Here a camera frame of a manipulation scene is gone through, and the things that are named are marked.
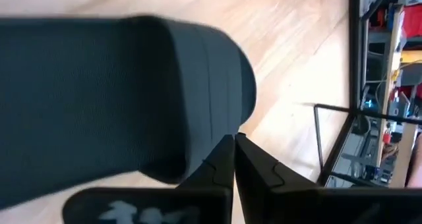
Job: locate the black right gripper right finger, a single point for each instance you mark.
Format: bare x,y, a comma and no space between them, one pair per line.
257,174

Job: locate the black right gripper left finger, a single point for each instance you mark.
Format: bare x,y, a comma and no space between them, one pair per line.
217,171

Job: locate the dark grey slide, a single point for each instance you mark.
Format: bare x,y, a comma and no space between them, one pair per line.
99,95

